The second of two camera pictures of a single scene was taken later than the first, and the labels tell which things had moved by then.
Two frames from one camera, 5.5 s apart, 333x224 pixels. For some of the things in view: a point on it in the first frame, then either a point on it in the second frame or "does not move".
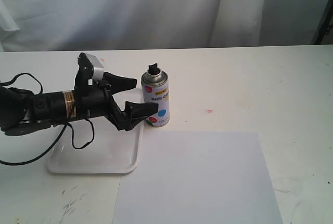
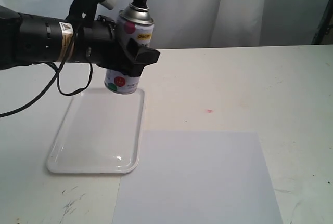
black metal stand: (325, 26) does not move
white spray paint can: (155, 89) to (136, 23)
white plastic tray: (95, 146) does not move
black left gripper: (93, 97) to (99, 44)
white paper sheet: (196, 177) does not move
